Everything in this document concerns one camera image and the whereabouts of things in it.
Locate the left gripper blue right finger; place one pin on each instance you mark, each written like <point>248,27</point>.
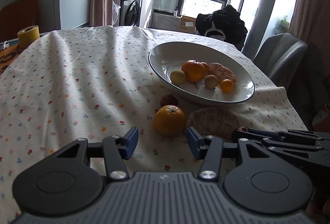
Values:
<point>209,150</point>

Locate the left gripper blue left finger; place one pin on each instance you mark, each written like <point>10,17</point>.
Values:
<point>116,149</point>

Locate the whole orange mandarin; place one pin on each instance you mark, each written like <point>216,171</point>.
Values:
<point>170,120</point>

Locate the dark red small fruit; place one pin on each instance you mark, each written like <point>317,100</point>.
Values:
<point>168,100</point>

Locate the yellowish green small fruit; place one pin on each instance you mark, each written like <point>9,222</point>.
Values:
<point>177,77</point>

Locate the white kitchen cabinet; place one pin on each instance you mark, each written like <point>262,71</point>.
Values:
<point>146,13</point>

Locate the small orange kumquat front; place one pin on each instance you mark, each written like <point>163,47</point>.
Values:
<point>226,86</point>

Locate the small orange kumquat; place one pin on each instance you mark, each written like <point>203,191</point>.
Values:
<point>226,86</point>
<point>206,67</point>

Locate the yellowish small round fruit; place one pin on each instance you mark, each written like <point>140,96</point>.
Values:
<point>211,82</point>

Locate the floral white tablecloth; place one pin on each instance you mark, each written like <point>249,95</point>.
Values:
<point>96,82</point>

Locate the white bowl with dark rim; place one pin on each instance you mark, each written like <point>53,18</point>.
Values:
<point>169,56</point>

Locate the grey dining chair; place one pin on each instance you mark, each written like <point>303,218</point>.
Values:
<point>279,58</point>

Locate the black clothes pile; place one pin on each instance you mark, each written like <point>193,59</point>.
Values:
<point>225,22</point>

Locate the cardboard box on floor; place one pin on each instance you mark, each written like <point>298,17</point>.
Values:
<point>187,24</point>

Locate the clear plastic bag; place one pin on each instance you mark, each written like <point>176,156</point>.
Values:
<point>115,13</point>

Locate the orange cat table mat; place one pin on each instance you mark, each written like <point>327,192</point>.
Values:
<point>9,52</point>

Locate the yellow tape roll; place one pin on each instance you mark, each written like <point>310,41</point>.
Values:
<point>27,36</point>

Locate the grey washing machine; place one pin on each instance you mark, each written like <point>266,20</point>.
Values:
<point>130,12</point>

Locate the right brown curtain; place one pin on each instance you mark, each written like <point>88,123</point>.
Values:
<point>310,22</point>

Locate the brown wooden chair back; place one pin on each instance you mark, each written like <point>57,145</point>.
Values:
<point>17,16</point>

